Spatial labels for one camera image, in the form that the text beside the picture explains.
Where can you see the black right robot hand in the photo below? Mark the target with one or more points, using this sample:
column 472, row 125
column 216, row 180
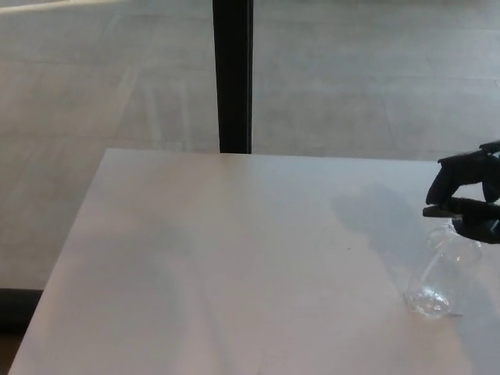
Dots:
column 449, row 179

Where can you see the black spray trigger lid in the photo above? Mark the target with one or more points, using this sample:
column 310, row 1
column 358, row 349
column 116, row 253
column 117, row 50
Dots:
column 474, row 233

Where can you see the clear plastic spray bottle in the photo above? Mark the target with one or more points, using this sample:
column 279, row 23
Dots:
column 461, row 261

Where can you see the black baseboard strip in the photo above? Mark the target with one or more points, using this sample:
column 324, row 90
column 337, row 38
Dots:
column 17, row 308

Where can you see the black vertical window post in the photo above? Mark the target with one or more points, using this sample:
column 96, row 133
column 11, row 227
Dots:
column 234, row 78

